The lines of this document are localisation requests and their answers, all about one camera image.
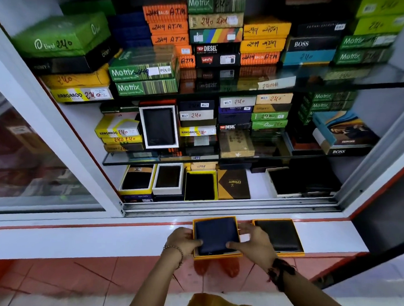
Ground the person's left hand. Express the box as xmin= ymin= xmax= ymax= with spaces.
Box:
xmin=162 ymin=226 xmax=205 ymax=270

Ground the person's right hand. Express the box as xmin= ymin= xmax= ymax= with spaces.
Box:
xmin=224 ymin=220 xmax=280 ymax=276

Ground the yellow Balisi box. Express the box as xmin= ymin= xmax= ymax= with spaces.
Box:
xmin=191 ymin=216 xmax=244 ymax=262
xmin=251 ymin=215 xmax=305 ymax=261

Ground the dark blue wallet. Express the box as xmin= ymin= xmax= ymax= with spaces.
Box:
xmin=194 ymin=217 xmax=241 ymax=257

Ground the person's right forearm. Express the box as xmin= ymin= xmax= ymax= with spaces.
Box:
xmin=270 ymin=262 xmax=348 ymax=306

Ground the person's left forearm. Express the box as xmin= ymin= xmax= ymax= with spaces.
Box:
xmin=112 ymin=250 xmax=187 ymax=306

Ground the person's left foot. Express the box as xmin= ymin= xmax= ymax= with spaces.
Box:
xmin=194 ymin=260 xmax=211 ymax=277

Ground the person's foot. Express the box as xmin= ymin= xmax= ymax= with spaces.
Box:
xmin=194 ymin=260 xmax=211 ymax=277
xmin=219 ymin=257 xmax=241 ymax=279

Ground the person's right foot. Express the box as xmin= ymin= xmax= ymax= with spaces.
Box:
xmin=219 ymin=257 xmax=241 ymax=279

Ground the yellow-green open box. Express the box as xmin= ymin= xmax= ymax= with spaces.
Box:
xmin=182 ymin=169 xmax=219 ymax=203

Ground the dark blue flat box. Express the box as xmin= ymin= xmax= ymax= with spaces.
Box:
xmin=120 ymin=192 xmax=154 ymax=205

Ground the brown box gold pattern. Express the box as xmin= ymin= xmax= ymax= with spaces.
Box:
xmin=216 ymin=167 xmax=251 ymax=201

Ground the yellow open box tan card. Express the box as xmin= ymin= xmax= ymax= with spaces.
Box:
xmin=116 ymin=164 xmax=160 ymax=197

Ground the dark box pale label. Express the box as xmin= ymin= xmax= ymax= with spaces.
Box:
xmin=183 ymin=134 xmax=218 ymax=148

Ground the yellow box long label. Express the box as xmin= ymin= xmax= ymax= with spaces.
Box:
xmin=179 ymin=125 xmax=218 ymax=138

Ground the dark yellow box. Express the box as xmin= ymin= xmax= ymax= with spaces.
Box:
xmin=104 ymin=142 xmax=145 ymax=153

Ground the flat yellow box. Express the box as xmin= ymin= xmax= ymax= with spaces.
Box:
xmin=101 ymin=134 xmax=144 ymax=146

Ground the small black box red logo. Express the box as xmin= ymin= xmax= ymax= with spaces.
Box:
xmin=218 ymin=122 xmax=253 ymax=132

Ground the black and white box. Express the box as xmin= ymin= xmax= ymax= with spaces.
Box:
xmin=312 ymin=124 xmax=374 ymax=158

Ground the grey handwritten box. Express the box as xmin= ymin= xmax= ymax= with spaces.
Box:
xmin=179 ymin=108 xmax=215 ymax=122

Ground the dark navy box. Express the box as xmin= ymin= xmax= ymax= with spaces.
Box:
xmin=218 ymin=112 xmax=253 ymax=126

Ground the yellow and white box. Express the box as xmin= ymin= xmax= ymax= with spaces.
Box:
xmin=94 ymin=112 xmax=142 ymax=139

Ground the white framed wallet box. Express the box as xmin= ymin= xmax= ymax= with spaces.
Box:
xmin=139 ymin=104 xmax=180 ymax=151

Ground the navy box white tag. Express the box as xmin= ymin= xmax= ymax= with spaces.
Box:
xmin=179 ymin=99 xmax=216 ymax=112

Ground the purple box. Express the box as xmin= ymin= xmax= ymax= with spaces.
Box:
xmin=218 ymin=105 xmax=254 ymax=115

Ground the blue picture box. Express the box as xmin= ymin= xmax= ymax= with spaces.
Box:
xmin=311 ymin=108 xmax=381 ymax=150

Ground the white handwritten box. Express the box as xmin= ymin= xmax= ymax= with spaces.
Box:
xmin=218 ymin=95 xmax=257 ymax=109

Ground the dark green box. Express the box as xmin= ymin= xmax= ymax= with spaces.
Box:
xmin=99 ymin=101 xmax=140 ymax=115

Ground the peach handwritten box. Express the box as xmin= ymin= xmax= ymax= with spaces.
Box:
xmin=255 ymin=92 xmax=294 ymax=106

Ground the small green striped box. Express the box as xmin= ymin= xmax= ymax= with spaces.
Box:
xmin=300 ymin=99 xmax=355 ymax=114
xmin=304 ymin=89 xmax=357 ymax=104

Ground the yellow box white label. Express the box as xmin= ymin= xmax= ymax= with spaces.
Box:
xmin=49 ymin=84 xmax=114 ymax=104

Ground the green striped box white label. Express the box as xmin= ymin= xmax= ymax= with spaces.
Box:
xmin=107 ymin=44 xmax=180 ymax=83
xmin=338 ymin=32 xmax=399 ymax=51

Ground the black box red patch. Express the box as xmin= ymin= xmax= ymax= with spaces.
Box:
xmin=195 ymin=51 xmax=242 ymax=69

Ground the orange ribbed box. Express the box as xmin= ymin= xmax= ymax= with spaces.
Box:
xmin=240 ymin=50 xmax=282 ymax=67

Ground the plain yellow box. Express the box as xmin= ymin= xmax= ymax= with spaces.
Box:
xmin=39 ymin=63 xmax=112 ymax=91

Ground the yellow handwritten box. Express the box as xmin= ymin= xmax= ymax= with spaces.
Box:
xmin=242 ymin=13 xmax=293 ymax=41
xmin=239 ymin=37 xmax=288 ymax=55

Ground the multicolour striped box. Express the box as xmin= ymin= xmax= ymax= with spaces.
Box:
xmin=189 ymin=26 xmax=244 ymax=46

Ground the long black box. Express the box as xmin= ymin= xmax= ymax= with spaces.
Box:
xmin=25 ymin=39 xmax=121 ymax=77

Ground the black box white lettering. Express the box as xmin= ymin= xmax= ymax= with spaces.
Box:
xmin=285 ymin=33 xmax=342 ymax=53

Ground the olive handwritten box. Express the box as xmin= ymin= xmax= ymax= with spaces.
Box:
xmin=188 ymin=11 xmax=246 ymax=31

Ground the black box small label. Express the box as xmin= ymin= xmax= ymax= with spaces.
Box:
xmin=295 ymin=19 xmax=350 ymax=38

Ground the black thread wristband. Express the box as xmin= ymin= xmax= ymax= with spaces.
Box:
xmin=266 ymin=256 xmax=299 ymax=294

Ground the aluminium sliding track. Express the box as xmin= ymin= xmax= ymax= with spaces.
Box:
xmin=124 ymin=189 xmax=341 ymax=227

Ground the white tiled ledge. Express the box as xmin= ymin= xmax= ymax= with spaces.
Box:
xmin=0 ymin=200 xmax=368 ymax=278

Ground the dark glass panel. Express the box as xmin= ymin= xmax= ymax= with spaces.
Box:
xmin=303 ymin=161 xmax=404 ymax=291

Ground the white paper tag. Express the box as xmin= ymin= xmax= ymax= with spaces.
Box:
xmin=257 ymin=76 xmax=297 ymax=91

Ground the sliding glass door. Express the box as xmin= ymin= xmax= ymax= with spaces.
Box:
xmin=0 ymin=0 xmax=126 ymax=226

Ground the stack of orange boxes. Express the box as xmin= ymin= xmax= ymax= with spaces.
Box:
xmin=142 ymin=2 xmax=196 ymax=72

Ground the stack of dark blue boxes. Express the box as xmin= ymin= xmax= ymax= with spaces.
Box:
xmin=108 ymin=11 xmax=153 ymax=50

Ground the beaded bracelet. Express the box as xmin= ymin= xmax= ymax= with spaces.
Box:
xmin=162 ymin=244 xmax=186 ymax=270

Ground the white cabinet frame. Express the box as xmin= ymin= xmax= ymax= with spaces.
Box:
xmin=328 ymin=94 xmax=404 ymax=220

